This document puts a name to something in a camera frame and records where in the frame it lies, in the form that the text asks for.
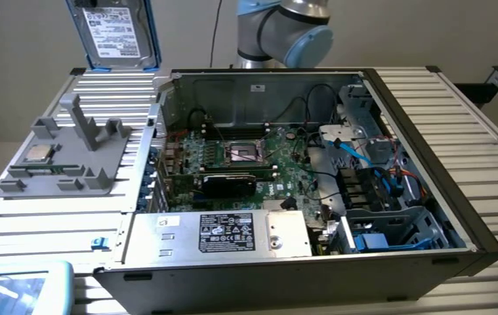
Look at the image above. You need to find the thin black wire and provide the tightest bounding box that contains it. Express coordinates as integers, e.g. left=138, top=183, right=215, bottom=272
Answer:
left=274, top=83, right=342, bottom=133

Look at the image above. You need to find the green motherboard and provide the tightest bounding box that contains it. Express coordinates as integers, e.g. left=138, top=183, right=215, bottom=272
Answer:
left=161, top=125, right=334, bottom=211

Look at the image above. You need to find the open black PC case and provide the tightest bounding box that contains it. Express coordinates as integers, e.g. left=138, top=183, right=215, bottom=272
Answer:
left=93, top=67, right=498, bottom=303

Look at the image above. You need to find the green RAM stick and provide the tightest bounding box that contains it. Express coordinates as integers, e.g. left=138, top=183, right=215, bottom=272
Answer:
left=10, top=164, right=81, bottom=173

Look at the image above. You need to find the blue SATA wire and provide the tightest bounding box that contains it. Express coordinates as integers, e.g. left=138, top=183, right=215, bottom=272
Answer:
left=325, top=138, right=404, bottom=198

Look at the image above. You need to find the hard disk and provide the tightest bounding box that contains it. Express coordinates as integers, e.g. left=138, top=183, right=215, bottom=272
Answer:
left=66, top=0, right=165, bottom=74

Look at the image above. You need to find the silver power supply unit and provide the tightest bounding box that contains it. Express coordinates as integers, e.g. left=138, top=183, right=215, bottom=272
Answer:
left=121, top=209, right=314, bottom=264

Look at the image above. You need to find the silver CPU chip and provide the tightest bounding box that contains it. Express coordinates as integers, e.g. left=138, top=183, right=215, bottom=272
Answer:
left=24, top=144, right=56, bottom=164

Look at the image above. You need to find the blue plastic bay caddy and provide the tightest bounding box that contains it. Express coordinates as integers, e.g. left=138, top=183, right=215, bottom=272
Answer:
left=353, top=232, right=434, bottom=254

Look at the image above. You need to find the metal disk bay cage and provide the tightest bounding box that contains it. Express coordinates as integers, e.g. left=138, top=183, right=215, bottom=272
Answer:
left=317, top=84, right=408, bottom=171

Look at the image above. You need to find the black plastic fan shroud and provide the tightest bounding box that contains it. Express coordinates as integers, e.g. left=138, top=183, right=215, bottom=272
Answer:
left=337, top=168, right=390, bottom=211

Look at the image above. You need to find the black graphics card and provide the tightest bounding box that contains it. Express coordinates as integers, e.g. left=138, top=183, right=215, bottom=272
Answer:
left=167, top=173, right=259, bottom=199

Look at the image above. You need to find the light blue framed tray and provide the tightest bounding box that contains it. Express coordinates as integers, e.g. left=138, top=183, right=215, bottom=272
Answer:
left=0, top=260, right=75, bottom=315

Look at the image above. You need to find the grey parts rack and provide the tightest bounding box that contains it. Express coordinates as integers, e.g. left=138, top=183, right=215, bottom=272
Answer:
left=0, top=93, right=134, bottom=198

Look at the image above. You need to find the black wall cable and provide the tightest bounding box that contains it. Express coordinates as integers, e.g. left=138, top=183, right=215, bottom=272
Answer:
left=210, top=0, right=225, bottom=68

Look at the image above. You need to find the black table connector bracket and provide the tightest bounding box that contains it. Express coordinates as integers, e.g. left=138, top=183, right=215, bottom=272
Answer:
left=453, top=83, right=496, bottom=104

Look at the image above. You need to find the small blue plastic clip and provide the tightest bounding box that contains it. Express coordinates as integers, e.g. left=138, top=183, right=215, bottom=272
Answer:
left=90, top=237, right=113, bottom=253

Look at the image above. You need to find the CPU socket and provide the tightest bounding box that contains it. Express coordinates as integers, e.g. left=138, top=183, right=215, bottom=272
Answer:
left=218, top=140, right=273, bottom=165

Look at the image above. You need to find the orange and red power wire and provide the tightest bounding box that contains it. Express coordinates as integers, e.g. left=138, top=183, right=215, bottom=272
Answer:
left=388, top=166, right=426, bottom=201

